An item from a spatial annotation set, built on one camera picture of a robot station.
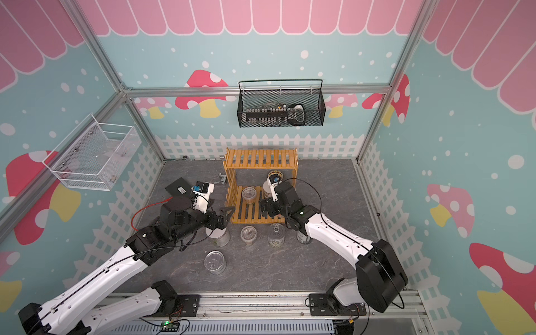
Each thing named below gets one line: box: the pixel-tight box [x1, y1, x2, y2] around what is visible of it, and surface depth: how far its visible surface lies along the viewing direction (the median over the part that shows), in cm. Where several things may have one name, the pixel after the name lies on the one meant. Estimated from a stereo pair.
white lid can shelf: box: [262, 180, 273, 199], surface depth 95 cm
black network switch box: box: [164, 177, 194, 199], surface depth 108 cm
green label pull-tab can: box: [268, 223, 287, 248], surface depth 87 cm
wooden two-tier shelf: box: [223, 147, 299, 225], surface depth 85 cm
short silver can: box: [203, 249, 227, 276], surface depth 81 cm
